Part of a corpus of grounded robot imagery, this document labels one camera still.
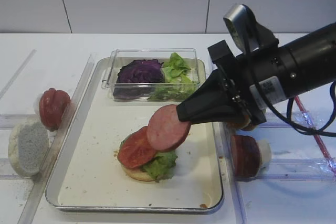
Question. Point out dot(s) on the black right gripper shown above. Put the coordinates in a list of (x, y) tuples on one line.
[(224, 96)]

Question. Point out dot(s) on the pink meat patty slice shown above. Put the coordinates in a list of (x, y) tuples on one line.
[(165, 131)]

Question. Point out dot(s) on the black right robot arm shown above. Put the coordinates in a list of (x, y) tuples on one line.
[(282, 72)]

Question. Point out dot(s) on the green lettuce leaves in container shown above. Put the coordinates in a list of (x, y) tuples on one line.
[(177, 85)]

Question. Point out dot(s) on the meat patty slices stack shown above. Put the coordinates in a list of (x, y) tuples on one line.
[(245, 155)]

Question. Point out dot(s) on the green lettuce on bun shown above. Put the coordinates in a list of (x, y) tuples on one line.
[(161, 166)]

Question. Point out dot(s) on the tomato slice on bun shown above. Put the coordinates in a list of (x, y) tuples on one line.
[(136, 150)]

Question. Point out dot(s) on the red tomato slices stack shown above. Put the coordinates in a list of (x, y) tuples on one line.
[(52, 105)]

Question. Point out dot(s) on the upright bread bun slice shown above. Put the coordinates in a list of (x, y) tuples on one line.
[(28, 145)]

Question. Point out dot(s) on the clear acrylic inner right strip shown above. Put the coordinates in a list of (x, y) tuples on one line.
[(225, 134)]

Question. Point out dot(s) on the clear acrylic strip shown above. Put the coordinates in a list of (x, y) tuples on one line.
[(40, 180), (17, 73), (225, 134)]

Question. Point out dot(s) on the clear plastic vegetable container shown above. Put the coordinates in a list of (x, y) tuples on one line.
[(122, 57)]

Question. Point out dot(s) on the purple cabbage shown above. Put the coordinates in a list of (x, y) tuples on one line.
[(138, 71)]

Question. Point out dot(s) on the red acrylic outer right strip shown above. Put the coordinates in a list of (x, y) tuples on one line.
[(317, 138)]

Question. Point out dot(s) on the bottom bun on tray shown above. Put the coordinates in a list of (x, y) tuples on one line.
[(138, 174)]

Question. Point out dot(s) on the silver metal tray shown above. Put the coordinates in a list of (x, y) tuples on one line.
[(88, 177)]

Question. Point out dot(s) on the clear acrylic outer left strip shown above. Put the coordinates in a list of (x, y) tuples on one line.
[(17, 73)]

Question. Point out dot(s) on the clear acrylic inner left strip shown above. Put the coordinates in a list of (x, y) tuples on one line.
[(40, 180)]

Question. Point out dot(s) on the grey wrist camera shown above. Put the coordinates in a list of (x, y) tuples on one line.
[(246, 31)]

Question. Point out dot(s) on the clear acrylic rail lower right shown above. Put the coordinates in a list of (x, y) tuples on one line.
[(295, 170)]

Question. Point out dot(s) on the clear acrylic rail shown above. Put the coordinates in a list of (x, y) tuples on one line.
[(295, 170), (7, 172), (9, 121), (319, 119)]

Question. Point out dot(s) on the clear acrylic rail upper right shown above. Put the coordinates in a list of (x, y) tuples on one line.
[(319, 119)]

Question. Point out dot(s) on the clear acrylic rail upper left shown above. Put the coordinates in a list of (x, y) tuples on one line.
[(9, 121)]

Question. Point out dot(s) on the clear acrylic rail lower left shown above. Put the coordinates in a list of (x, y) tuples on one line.
[(7, 172)]

